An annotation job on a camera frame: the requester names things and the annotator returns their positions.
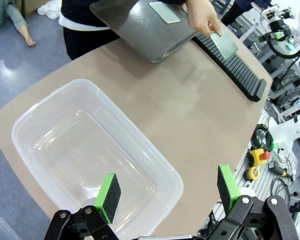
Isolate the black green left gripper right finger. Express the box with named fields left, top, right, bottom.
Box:
left=204, top=164, right=300, bottom=240

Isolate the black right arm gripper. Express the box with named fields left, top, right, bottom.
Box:
left=268, top=17, right=292, bottom=40

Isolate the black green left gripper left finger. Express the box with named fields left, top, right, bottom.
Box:
left=43, top=173, right=122, bottom=240

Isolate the green PCB board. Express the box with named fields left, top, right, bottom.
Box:
left=209, top=31, right=239, bottom=61

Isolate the glass plate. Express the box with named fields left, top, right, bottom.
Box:
left=148, top=1, right=181, bottom=25

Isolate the grey metal tray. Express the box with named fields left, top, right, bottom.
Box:
left=89, top=0, right=200, bottom=64

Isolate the person's left hand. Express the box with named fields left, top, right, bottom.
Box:
left=186, top=0, right=224, bottom=36

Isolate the background person hand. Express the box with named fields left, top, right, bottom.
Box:
left=18, top=24, right=37, bottom=47

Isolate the yellow tape measure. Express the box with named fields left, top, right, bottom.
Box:
left=244, top=166, right=261, bottom=182

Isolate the person in dark blue clothes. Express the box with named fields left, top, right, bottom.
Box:
left=221, top=0, right=275, bottom=26

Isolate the yellow emergency stop button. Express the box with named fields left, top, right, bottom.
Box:
left=247, top=147, right=271, bottom=167

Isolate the clear plastic storage box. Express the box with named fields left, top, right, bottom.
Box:
left=11, top=78, right=185, bottom=237

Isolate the black yellow handheld tool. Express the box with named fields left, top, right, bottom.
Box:
left=267, top=160, right=295, bottom=180

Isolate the black slotted PCB rack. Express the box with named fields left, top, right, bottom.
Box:
left=192, top=31, right=268, bottom=103

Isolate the small clear plastic container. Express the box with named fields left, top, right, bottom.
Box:
left=0, top=216, right=22, bottom=240

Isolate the person torso in black clothes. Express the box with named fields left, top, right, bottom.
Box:
left=58, top=0, right=121, bottom=61

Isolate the white crumpled cloth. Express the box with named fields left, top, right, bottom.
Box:
left=37, top=0, right=63, bottom=20

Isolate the brown cardboard box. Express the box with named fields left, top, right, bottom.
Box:
left=21, top=0, right=50, bottom=18

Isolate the grey sleeved background arm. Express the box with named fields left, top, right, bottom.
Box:
left=0, top=0, right=28, bottom=35

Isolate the black corrugated cable hose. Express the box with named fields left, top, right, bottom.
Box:
left=266, top=27, right=300, bottom=60

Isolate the aluminium profile frame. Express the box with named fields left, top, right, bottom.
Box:
left=239, top=14, right=300, bottom=123

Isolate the coiled black cable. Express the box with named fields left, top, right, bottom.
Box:
left=251, top=123, right=275, bottom=153

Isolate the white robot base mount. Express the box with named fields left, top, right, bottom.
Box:
left=267, top=109, right=300, bottom=156

